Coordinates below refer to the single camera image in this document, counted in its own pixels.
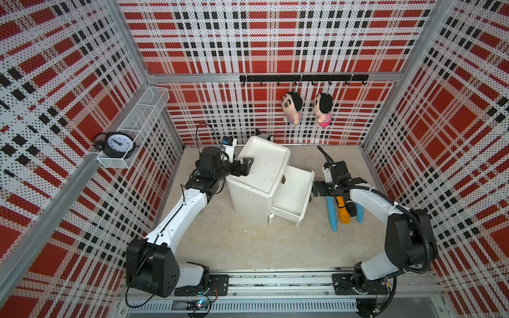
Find white wire basket shelf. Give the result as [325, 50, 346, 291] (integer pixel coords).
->
[97, 86, 169, 170]

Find white three-drawer cabinet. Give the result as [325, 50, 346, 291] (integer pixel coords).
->
[226, 136, 290, 225]

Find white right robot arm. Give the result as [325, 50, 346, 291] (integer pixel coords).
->
[312, 177, 438, 294]

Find white drawer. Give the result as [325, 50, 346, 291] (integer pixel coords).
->
[270, 166, 315, 227]

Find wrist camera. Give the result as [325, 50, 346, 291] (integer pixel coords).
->
[221, 136, 237, 163]
[322, 166, 333, 184]

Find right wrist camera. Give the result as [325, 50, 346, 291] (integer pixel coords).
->
[322, 166, 333, 184]

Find grey plush toy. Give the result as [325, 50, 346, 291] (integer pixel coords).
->
[255, 129, 274, 143]

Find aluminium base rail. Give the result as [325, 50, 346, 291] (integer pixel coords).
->
[112, 269, 454, 317]

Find boy doll striped shirt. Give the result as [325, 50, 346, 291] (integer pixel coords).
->
[281, 91, 303, 126]

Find black clock in basket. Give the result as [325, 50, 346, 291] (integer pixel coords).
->
[93, 132, 137, 159]

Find black hook rail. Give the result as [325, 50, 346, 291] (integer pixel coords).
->
[239, 74, 369, 83]

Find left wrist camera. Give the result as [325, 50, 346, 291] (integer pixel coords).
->
[221, 136, 237, 163]

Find boy doll pink shirt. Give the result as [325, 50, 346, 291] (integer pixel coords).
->
[311, 93, 333, 128]

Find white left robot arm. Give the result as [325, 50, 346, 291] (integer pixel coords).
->
[126, 147, 254, 298]

